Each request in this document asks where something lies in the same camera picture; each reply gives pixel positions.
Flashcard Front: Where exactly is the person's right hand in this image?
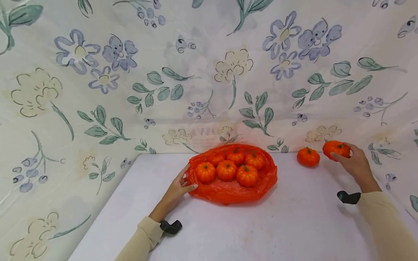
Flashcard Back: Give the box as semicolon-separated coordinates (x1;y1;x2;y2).
330;142;377;184

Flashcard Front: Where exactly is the person's left hand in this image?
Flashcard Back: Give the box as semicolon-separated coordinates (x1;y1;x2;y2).
160;164;199;214

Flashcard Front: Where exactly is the small orange toy pumpkin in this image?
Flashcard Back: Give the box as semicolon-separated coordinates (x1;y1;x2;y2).
296;146;321;168
322;140;352;162

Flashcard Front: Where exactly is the orange plastic bag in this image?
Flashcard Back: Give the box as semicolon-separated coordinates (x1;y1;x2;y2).
186;144;278;206

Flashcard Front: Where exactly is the person's left forearm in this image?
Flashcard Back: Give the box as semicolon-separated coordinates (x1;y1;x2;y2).
114;203;173;261

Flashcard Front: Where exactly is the person's right forearm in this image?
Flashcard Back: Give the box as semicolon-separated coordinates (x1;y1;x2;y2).
357;177;418;261

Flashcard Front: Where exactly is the cluster of orange pumpkins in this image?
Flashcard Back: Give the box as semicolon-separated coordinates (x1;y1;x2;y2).
195;146;267;188

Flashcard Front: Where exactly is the black wrist band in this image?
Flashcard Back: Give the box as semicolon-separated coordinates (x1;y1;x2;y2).
336;190;362;205
159;219;183;235

